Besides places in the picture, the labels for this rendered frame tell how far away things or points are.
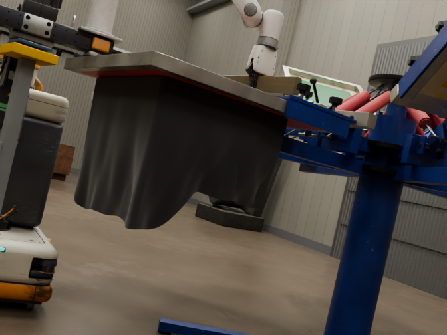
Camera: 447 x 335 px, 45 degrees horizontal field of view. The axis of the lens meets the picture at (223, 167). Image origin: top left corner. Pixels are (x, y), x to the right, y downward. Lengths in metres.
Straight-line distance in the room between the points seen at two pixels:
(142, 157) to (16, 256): 0.97
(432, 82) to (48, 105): 1.63
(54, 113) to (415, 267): 4.62
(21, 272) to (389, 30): 6.15
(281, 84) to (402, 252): 4.75
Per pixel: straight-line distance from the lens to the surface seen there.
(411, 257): 6.35
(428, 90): 1.89
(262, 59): 1.96
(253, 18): 1.96
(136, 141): 1.55
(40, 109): 2.59
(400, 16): 7.55
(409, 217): 6.43
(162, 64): 1.40
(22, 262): 2.32
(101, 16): 2.12
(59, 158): 9.72
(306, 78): 3.83
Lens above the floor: 0.72
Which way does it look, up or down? 1 degrees up
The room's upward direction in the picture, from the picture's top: 13 degrees clockwise
